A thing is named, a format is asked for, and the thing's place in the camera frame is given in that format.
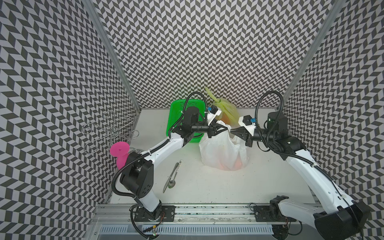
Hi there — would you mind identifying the yellow-green plastic bag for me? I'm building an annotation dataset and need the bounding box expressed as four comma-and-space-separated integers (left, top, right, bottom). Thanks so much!
205, 87, 240, 129

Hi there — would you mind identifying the white printed plastic bag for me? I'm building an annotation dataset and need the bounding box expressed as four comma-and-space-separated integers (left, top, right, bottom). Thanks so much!
199, 121, 249, 171

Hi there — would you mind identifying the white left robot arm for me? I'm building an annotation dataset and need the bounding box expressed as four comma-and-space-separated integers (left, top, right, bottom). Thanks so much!
110, 105, 228, 219

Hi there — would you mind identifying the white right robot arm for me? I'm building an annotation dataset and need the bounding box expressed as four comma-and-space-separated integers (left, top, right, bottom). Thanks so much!
231, 113, 371, 240

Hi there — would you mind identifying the green plastic basket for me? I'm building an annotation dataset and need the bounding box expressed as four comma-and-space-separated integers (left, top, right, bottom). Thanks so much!
166, 99, 206, 143

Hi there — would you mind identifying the metal knife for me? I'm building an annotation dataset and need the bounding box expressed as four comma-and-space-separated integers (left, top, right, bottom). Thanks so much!
163, 162, 179, 193

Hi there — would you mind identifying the metal spoon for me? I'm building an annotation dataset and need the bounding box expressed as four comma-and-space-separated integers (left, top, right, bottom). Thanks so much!
168, 160, 183, 189

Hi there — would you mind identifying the pink plastic cup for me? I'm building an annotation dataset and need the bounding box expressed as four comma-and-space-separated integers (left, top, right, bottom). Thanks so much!
110, 142, 130, 170

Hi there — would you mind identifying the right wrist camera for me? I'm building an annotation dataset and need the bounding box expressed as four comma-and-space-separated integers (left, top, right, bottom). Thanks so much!
238, 115, 256, 136

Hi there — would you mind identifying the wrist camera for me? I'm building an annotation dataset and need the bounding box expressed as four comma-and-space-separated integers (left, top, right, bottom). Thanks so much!
238, 115, 256, 136
207, 105, 222, 125

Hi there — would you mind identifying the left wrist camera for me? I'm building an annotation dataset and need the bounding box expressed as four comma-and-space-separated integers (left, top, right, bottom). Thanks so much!
207, 105, 222, 125

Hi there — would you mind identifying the metal wire rack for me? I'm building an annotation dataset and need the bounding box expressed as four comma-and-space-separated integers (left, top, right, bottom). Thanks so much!
82, 111, 140, 155

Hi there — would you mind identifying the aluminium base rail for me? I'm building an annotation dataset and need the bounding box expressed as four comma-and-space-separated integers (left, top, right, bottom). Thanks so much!
84, 203, 314, 240

